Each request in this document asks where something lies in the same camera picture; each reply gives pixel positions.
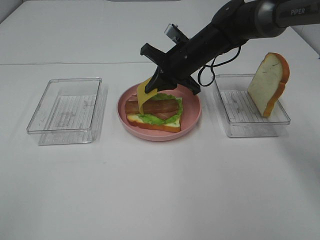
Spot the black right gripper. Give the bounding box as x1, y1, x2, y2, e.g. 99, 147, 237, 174
140, 23, 247, 95

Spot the yellow cheese slice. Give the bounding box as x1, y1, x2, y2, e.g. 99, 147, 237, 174
136, 77, 158, 115

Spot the bacon strip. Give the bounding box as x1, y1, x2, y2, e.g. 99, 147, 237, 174
128, 97, 177, 120
124, 99, 179, 114

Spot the green lettuce leaf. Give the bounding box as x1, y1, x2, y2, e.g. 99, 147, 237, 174
136, 93, 184, 127

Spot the bread slice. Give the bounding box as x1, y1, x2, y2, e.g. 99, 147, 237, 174
247, 52, 290, 117
124, 94, 184, 133

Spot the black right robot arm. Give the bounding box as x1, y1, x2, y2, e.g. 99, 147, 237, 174
140, 0, 320, 95

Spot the pink round plate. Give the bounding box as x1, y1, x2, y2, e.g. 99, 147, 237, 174
117, 85, 202, 142

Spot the clear right plastic tray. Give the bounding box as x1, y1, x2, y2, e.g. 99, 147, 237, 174
212, 73, 291, 138

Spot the clear plastic tray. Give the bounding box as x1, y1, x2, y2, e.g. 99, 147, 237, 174
212, 73, 291, 138
26, 78, 104, 146

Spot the clear left plastic tray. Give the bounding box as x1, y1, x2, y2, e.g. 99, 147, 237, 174
26, 78, 104, 146

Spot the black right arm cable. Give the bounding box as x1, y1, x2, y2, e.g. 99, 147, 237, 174
197, 44, 242, 88

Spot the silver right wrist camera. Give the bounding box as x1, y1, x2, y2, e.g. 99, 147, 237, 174
164, 23, 189, 44

